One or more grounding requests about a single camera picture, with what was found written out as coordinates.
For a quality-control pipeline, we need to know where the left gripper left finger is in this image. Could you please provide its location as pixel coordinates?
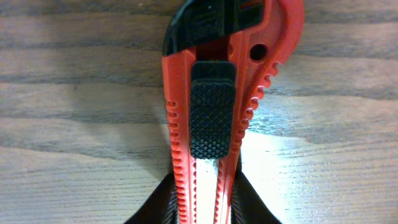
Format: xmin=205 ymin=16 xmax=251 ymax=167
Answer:
xmin=124 ymin=174 xmax=178 ymax=224

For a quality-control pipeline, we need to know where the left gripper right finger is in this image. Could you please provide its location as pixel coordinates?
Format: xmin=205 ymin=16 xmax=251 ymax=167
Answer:
xmin=230 ymin=161 xmax=282 ymax=224

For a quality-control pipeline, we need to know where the orange utility knife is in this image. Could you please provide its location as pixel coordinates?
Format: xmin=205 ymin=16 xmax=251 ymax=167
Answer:
xmin=162 ymin=0 xmax=304 ymax=223

